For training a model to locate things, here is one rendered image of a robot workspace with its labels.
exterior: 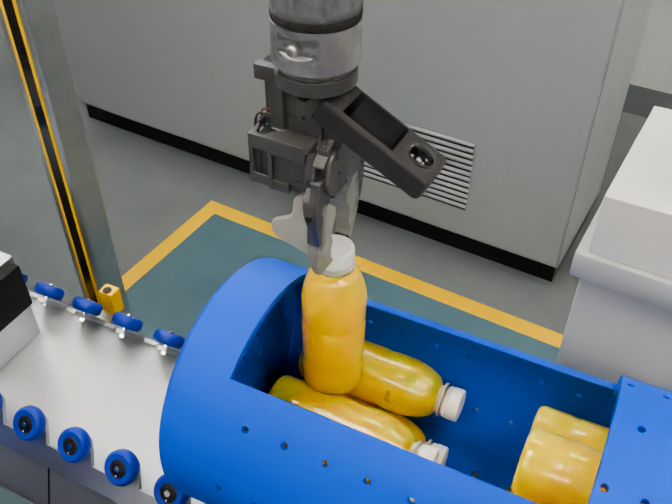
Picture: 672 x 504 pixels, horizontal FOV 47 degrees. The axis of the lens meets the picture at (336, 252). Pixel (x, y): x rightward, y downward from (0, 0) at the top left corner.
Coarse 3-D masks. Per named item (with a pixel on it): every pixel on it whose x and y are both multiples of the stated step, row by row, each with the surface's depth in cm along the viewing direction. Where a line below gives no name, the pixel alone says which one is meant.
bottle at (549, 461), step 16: (544, 432) 72; (528, 448) 71; (544, 448) 70; (560, 448) 70; (576, 448) 71; (592, 448) 71; (528, 464) 70; (544, 464) 70; (560, 464) 69; (576, 464) 69; (592, 464) 69; (528, 480) 70; (544, 480) 69; (560, 480) 69; (576, 480) 69; (592, 480) 68; (528, 496) 71; (544, 496) 70; (560, 496) 69; (576, 496) 68
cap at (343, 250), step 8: (336, 240) 77; (344, 240) 77; (336, 248) 76; (344, 248) 76; (352, 248) 76; (336, 256) 75; (344, 256) 75; (352, 256) 76; (336, 264) 75; (344, 264) 75
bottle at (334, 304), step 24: (312, 288) 78; (336, 288) 77; (360, 288) 78; (312, 312) 79; (336, 312) 78; (360, 312) 79; (312, 336) 81; (336, 336) 80; (360, 336) 82; (312, 360) 84; (336, 360) 83; (360, 360) 86; (312, 384) 87; (336, 384) 85
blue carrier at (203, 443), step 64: (256, 320) 76; (384, 320) 92; (192, 384) 75; (256, 384) 95; (512, 384) 89; (576, 384) 84; (640, 384) 73; (192, 448) 76; (256, 448) 73; (320, 448) 70; (384, 448) 68; (512, 448) 91; (640, 448) 65
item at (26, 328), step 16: (0, 256) 106; (0, 272) 105; (16, 272) 106; (0, 288) 104; (16, 288) 107; (0, 304) 105; (16, 304) 108; (0, 320) 106; (16, 320) 111; (32, 320) 114; (0, 336) 109; (16, 336) 112; (32, 336) 115; (0, 352) 110; (16, 352) 113; (0, 368) 111
